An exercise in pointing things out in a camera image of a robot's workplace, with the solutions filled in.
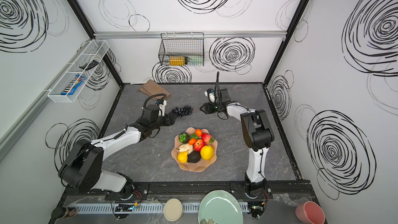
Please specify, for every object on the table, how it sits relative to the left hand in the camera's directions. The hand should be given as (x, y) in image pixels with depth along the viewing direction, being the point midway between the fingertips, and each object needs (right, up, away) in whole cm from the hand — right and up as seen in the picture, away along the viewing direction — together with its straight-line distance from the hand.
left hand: (174, 114), depth 89 cm
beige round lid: (+4, -37, -25) cm, 45 cm away
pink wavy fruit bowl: (+16, -25, -9) cm, 31 cm away
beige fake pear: (+7, -16, -7) cm, 19 cm away
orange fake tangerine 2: (+14, -9, -4) cm, 17 cm away
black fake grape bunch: (+5, +1, +10) cm, 12 cm away
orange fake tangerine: (+11, -13, -7) cm, 18 cm away
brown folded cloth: (-22, +17, +28) cm, 39 cm away
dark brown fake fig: (+6, -11, -8) cm, 15 cm away
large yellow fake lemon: (+18, -18, -10) cm, 27 cm away
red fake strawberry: (+19, -12, -6) cm, 23 cm away
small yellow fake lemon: (+6, -20, -11) cm, 23 cm away
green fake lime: (+12, -11, -4) cm, 17 cm away
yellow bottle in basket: (+1, +31, -1) cm, 31 cm away
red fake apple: (+14, -15, -6) cm, 21 cm away
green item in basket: (+12, +31, -2) cm, 34 cm away
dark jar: (-41, -36, -28) cm, 61 cm away
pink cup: (+59, -36, -27) cm, 74 cm away
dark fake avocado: (+12, -20, -10) cm, 25 cm away
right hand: (+17, +4, +8) cm, 19 cm away
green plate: (+24, -40, -19) cm, 50 cm away
